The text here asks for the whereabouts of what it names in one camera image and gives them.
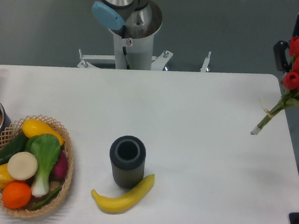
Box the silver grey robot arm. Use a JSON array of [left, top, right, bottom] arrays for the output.
[[92, 0, 299, 65]]

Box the dark ribbed cylindrical vase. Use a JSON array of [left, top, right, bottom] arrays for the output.
[[109, 135, 147, 189]]

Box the yellow banana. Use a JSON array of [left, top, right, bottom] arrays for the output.
[[91, 174, 156, 214]]

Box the purple sweet potato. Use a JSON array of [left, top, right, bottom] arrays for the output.
[[52, 151, 68, 180]]

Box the green bok choy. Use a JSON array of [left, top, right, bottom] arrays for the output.
[[25, 134, 61, 197]]

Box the green bean pod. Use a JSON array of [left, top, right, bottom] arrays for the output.
[[29, 186, 62, 211]]

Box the yellow squash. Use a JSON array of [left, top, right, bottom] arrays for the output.
[[22, 119, 64, 146]]

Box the woven wicker basket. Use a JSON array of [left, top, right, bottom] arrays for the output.
[[0, 115, 74, 218]]

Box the green cucumber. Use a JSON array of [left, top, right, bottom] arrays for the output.
[[0, 132, 28, 166]]

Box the cream round radish slice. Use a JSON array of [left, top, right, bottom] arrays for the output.
[[7, 151, 38, 181]]

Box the orange fruit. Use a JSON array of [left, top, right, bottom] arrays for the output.
[[2, 181, 32, 209]]

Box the yellow bell pepper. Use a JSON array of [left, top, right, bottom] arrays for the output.
[[0, 163, 15, 189]]

